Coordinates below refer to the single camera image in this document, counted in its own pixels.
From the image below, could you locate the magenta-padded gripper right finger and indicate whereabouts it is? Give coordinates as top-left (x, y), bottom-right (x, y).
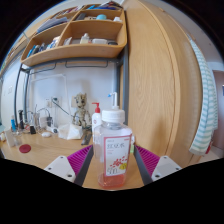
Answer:
top-left (132, 143), bottom-right (183, 186)

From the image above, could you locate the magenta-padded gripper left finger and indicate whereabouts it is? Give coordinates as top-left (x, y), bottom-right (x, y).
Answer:
top-left (43, 143), bottom-right (95, 187)

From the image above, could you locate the clear drink bottle pink liquid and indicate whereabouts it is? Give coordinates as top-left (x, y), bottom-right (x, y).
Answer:
top-left (92, 108), bottom-right (134, 190)

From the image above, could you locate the white crumpled paper bag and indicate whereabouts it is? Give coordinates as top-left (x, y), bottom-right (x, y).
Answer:
top-left (57, 122), bottom-right (84, 141)

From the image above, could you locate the white power strip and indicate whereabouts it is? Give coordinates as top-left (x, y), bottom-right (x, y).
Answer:
top-left (44, 124), bottom-right (60, 134)

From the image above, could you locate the flat round red coaster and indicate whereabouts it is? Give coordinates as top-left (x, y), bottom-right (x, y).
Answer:
top-left (18, 143), bottom-right (32, 154)

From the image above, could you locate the white pump bottle red top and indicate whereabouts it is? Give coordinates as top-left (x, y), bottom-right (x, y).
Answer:
top-left (91, 102), bottom-right (103, 134)

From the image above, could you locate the brown tree creature figurine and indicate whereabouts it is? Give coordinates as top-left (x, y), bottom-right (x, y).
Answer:
top-left (72, 92), bottom-right (93, 131)

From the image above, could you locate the black electric shaver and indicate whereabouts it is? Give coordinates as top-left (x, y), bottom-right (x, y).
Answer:
top-left (17, 109), bottom-right (25, 130)

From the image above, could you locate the green white striped towel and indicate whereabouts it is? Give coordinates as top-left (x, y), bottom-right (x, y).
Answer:
top-left (188, 34), bottom-right (219, 157)

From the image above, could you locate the wash bottle with bent nozzle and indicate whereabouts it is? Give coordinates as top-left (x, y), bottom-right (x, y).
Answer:
top-left (107, 91), bottom-right (121, 111)

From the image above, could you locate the wooden shelf unit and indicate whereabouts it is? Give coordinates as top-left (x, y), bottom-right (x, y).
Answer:
top-left (20, 1), bottom-right (128, 68)

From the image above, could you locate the black cable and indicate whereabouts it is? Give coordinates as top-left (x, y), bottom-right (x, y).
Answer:
top-left (52, 99), bottom-right (74, 117)

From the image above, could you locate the white wall box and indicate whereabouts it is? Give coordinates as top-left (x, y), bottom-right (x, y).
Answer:
top-left (70, 95), bottom-right (79, 109)

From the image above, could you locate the grey metal frame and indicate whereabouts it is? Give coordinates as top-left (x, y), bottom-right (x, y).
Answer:
top-left (13, 49), bottom-right (130, 126)

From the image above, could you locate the long wooden wall shelf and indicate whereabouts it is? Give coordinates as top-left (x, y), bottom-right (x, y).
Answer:
top-left (0, 34), bottom-right (29, 79)

